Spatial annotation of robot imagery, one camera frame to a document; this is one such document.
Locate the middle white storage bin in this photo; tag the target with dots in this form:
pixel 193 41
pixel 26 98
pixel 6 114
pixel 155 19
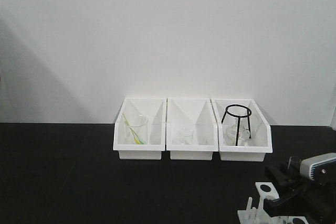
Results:
pixel 196 114

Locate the white test tube rack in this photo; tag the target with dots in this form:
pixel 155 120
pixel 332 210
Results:
pixel 253 215

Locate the right white storage bin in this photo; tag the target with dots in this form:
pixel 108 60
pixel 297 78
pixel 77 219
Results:
pixel 261 141

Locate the clear glass flask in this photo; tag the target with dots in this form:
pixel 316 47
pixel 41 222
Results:
pixel 237 136

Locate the left white storage bin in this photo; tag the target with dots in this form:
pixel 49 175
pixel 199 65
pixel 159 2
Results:
pixel 155 110

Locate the clear glass test tube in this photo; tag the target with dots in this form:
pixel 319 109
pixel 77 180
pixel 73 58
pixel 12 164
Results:
pixel 293 167

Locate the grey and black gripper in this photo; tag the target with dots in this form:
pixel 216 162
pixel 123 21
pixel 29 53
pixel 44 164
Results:
pixel 319 169

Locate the black wire tripod stand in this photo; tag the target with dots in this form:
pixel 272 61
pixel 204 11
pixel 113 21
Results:
pixel 240 113

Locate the small clear glass beaker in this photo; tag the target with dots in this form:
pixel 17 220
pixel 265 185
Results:
pixel 185 136

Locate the yellow green stirring rod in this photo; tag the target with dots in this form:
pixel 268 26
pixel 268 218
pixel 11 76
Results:
pixel 136 137

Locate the white storage bin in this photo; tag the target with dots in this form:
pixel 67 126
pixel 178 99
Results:
pixel 155 110
pixel 261 141
pixel 196 114

